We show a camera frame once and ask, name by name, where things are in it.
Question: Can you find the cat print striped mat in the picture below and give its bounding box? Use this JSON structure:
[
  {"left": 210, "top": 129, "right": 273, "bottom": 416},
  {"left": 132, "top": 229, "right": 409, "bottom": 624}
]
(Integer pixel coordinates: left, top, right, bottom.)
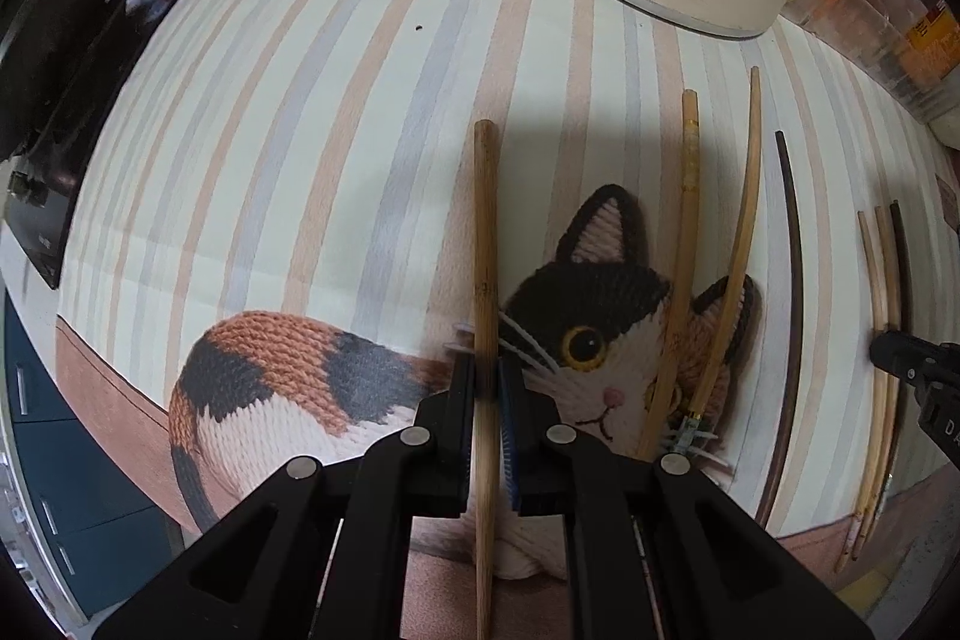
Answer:
[{"left": 56, "top": 0, "right": 950, "bottom": 640}]

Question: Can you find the orange label soy sauce bottle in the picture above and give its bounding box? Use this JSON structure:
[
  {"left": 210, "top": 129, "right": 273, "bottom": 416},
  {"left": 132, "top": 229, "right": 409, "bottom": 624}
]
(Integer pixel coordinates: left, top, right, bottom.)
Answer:
[{"left": 898, "top": 0, "right": 955, "bottom": 90}]

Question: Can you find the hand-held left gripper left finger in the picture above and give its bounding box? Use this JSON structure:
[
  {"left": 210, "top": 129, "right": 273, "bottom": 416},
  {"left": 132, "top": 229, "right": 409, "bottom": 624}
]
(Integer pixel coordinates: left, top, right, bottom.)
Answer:
[{"left": 94, "top": 351, "right": 481, "bottom": 640}]

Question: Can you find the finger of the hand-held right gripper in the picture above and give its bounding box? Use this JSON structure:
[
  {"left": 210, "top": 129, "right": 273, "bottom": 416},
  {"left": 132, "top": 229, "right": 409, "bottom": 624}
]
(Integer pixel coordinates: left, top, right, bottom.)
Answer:
[{"left": 870, "top": 331, "right": 960, "bottom": 387}]

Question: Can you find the thick bamboo chopstick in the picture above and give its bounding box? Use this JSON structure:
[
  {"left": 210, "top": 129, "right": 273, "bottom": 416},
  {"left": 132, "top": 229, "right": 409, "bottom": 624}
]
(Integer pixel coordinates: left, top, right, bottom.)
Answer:
[{"left": 472, "top": 119, "right": 502, "bottom": 640}]

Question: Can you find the black glass stove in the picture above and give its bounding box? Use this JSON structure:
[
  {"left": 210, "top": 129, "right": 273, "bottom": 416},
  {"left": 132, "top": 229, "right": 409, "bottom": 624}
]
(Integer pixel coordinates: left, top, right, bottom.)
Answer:
[{"left": 0, "top": 0, "right": 215, "bottom": 290}]

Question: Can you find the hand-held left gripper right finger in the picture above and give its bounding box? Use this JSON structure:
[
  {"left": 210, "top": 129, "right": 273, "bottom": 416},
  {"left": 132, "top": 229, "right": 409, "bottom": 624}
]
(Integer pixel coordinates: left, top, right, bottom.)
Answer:
[{"left": 497, "top": 359, "right": 875, "bottom": 640}]

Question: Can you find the blue kitchen cabinet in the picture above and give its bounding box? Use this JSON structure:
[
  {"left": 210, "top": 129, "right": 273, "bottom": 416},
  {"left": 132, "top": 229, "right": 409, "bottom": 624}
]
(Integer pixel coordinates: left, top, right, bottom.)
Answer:
[{"left": 0, "top": 291, "right": 185, "bottom": 618}]

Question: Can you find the clear plastic organizer bin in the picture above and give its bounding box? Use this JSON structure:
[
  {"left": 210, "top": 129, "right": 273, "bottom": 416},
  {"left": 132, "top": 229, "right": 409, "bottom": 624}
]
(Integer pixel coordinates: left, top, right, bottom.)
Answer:
[{"left": 780, "top": 0, "right": 958, "bottom": 124}]

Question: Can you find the row of mixed chopsticks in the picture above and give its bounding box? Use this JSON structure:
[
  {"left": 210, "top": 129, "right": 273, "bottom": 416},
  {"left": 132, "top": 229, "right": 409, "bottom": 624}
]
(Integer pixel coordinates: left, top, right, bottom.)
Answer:
[{"left": 637, "top": 66, "right": 912, "bottom": 573}]

